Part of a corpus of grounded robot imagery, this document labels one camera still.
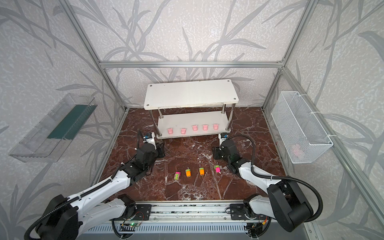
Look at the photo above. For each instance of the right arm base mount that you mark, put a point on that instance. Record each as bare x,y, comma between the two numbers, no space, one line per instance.
240,212

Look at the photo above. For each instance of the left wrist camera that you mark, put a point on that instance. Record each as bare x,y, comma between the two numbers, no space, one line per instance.
150,139

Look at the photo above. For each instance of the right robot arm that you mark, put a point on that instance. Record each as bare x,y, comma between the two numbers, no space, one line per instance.
285,202

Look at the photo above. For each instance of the clear plastic wall bin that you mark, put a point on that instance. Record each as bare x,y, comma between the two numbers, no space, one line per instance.
50,138

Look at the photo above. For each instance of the orange toy car right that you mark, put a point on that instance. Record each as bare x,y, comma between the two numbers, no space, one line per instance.
201,171

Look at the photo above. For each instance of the white wire mesh basket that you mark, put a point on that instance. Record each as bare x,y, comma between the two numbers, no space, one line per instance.
298,124

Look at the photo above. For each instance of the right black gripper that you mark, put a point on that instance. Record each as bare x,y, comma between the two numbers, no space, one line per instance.
217,151

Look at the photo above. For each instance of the orange toy car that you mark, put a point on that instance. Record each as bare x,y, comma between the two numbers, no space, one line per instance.
188,173
201,171

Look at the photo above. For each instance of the pink item in basket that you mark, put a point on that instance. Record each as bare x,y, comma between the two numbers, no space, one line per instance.
297,151

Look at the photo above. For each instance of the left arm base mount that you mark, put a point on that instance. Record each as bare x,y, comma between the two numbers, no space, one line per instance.
139,212

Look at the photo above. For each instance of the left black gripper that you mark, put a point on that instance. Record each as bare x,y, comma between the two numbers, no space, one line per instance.
160,149

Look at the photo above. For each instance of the orange toy car left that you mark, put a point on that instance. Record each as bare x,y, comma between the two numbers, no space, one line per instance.
188,173

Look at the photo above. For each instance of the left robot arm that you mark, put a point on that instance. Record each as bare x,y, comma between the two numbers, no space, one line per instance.
65,218

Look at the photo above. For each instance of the white two-tier shelf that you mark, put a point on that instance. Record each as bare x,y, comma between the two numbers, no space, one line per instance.
194,94

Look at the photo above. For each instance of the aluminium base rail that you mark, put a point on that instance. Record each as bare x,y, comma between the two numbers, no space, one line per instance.
161,212

